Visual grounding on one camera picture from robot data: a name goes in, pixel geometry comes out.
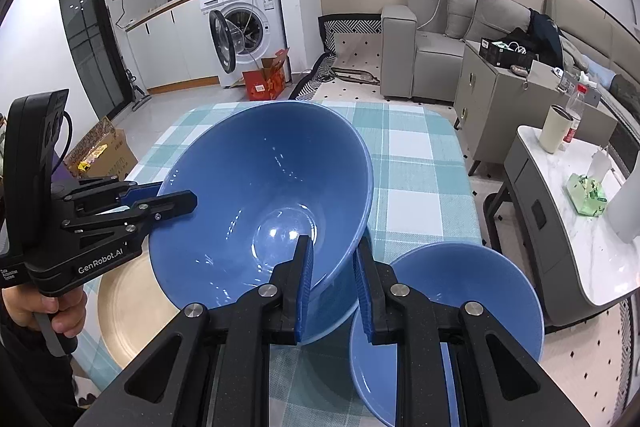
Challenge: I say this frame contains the red cardboard box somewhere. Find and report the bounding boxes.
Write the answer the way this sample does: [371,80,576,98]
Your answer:
[242,49,288,102]

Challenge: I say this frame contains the white kitchen counter cabinets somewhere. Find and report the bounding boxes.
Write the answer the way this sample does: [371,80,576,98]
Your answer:
[126,0,222,91]

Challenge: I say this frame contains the beige tumbler cup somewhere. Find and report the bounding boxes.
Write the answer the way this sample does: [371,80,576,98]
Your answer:
[538,104,574,154]

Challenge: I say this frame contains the white marble coffee table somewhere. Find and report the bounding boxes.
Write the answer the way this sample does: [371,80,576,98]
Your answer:
[483,126,639,332]

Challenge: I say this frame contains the black box on cabinet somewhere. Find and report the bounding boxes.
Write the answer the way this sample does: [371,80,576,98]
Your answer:
[480,38,536,70]

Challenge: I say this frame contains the teal plaid tablecloth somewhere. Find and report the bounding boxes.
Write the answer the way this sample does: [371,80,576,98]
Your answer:
[74,101,480,426]

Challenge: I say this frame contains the beige round plate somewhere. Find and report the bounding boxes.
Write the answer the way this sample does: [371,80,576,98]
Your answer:
[98,249,178,369]

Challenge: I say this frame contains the white electric kettle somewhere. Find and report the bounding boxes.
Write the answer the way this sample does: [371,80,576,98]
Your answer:
[604,169,640,243]

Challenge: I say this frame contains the large blue bowl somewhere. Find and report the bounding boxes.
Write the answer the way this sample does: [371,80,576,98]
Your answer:
[150,101,373,343]

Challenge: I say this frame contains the white washing machine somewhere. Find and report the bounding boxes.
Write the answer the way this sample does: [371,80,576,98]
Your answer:
[198,0,286,88]

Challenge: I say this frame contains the grey side cabinet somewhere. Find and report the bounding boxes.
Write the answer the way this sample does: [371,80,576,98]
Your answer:
[452,40,618,176]

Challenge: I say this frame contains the plastic water bottle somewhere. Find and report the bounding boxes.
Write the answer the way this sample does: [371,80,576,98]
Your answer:
[561,83,588,150]

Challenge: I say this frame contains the grey sofa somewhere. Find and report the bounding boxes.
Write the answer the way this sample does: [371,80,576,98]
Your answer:
[380,0,639,103]

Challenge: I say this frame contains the left hand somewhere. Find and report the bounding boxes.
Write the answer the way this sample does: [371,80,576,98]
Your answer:
[2,284,88,338]

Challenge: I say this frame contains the green tissue pack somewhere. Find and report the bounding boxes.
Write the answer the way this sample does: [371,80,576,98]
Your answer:
[565,173,608,218]

